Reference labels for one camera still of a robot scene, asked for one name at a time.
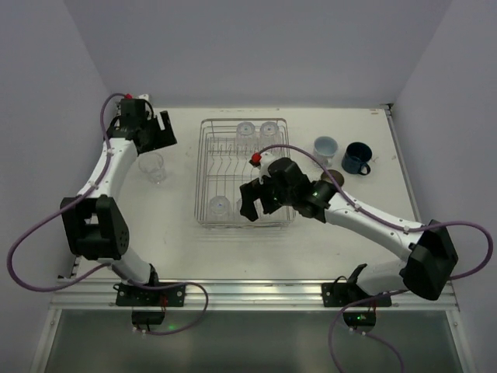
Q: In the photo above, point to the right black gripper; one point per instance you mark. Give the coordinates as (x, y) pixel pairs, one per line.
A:
(260, 196)

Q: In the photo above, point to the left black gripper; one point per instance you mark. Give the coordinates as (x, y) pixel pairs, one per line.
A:
(158, 132)

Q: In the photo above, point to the beige brown cup back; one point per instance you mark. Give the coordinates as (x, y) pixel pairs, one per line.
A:
(336, 175)

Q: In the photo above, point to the light grey footed cup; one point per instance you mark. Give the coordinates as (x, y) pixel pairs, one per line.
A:
(324, 150)

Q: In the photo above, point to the dark blue ceramic mug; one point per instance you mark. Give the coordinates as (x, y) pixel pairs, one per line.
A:
(356, 159)

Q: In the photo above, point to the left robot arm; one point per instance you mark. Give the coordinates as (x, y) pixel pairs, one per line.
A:
(93, 224)

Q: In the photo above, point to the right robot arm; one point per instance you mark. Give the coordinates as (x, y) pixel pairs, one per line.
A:
(426, 256)

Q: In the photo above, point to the right controller box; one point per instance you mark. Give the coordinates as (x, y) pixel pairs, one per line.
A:
(362, 322)

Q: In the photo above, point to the controller box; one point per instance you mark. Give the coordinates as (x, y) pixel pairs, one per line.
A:
(146, 319)
(362, 322)

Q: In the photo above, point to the left controller box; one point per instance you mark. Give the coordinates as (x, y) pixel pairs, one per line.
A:
(146, 319)

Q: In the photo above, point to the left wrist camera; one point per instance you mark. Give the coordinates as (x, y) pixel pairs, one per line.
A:
(141, 95)

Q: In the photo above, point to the metal wire dish rack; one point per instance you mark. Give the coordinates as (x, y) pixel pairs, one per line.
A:
(222, 168)

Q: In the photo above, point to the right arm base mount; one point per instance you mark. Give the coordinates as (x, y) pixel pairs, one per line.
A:
(364, 287)

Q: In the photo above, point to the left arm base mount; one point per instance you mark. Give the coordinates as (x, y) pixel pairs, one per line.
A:
(171, 295)

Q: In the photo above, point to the aluminium front rail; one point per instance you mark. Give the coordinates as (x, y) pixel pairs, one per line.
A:
(97, 293)

